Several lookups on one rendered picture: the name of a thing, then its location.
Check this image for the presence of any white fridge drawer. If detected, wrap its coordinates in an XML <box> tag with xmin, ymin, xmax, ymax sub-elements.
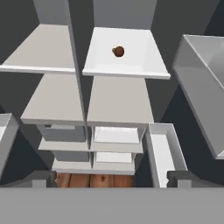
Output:
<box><xmin>92</xmin><ymin>126</ymin><xmax>142</xmax><ymax>145</ymax></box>
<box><xmin>94</xmin><ymin>151</ymin><xmax>135</xmax><ymax>165</ymax></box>

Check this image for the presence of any dark grey fridge door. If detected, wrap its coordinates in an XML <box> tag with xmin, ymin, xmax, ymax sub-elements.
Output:
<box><xmin>144</xmin><ymin>0</ymin><xmax>224</xmax><ymax>189</ymax></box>

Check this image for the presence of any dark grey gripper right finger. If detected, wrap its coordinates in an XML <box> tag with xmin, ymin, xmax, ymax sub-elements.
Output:
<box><xmin>166</xmin><ymin>170</ymin><xmax>224</xmax><ymax>189</ymax></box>

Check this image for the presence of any pale grey freezer shelf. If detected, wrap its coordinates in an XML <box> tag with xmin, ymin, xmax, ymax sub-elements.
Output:
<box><xmin>20</xmin><ymin>73</ymin><xmax>87</xmax><ymax>127</ymax></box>
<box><xmin>0</xmin><ymin>23</ymin><xmax>77</xmax><ymax>75</ymax></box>

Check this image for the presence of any brown chicken drumstick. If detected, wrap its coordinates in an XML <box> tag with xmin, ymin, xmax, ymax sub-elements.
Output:
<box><xmin>111</xmin><ymin>45</ymin><xmax>126</xmax><ymax>59</ymax></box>

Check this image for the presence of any grey freezer door bin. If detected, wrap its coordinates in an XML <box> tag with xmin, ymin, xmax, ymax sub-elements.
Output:
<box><xmin>0</xmin><ymin>112</ymin><xmax>21</xmax><ymax>179</ymax></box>

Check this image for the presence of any grey side-by-side fridge freezer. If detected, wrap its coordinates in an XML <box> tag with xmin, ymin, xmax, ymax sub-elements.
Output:
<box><xmin>0</xmin><ymin>0</ymin><xmax>224</xmax><ymax>189</ymax></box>

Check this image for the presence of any pale grey fridge shelf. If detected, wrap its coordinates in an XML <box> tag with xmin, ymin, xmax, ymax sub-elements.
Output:
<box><xmin>86</xmin><ymin>76</ymin><xmax>156</xmax><ymax>129</ymax></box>

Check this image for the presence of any grey freezer drawer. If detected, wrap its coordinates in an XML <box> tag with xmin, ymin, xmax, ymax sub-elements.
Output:
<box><xmin>53</xmin><ymin>150</ymin><xmax>91</xmax><ymax>163</ymax></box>
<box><xmin>43</xmin><ymin>124</ymin><xmax>88</xmax><ymax>143</ymax></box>

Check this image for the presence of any white fridge shelf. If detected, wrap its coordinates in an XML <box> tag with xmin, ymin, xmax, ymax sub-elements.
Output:
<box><xmin>81</xmin><ymin>26</ymin><xmax>172</xmax><ymax>81</ymax></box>

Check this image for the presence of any narrow white fridge door bin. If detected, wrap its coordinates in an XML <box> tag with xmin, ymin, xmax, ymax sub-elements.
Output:
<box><xmin>144</xmin><ymin>122</ymin><xmax>188</xmax><ymax>189</ymax></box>

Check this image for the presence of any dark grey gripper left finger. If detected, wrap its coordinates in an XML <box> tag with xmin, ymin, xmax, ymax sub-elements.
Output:
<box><xmin>0</xmin><ymin>170</ymin><xmax>57</xmax><ymax>189</ymax></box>

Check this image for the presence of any large grey fridge door bin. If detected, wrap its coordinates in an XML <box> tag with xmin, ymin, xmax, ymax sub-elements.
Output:
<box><xmin>171</xmin><ymin>33</ymin><xmax>224</xmax><ymax>160</ymax></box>

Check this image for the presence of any dark grey freezer door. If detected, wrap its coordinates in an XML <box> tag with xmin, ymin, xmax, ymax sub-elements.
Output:
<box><xmin>0</xmin><ymin>104</ymin><xmax>55</xmax><ymax>188</ymax></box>

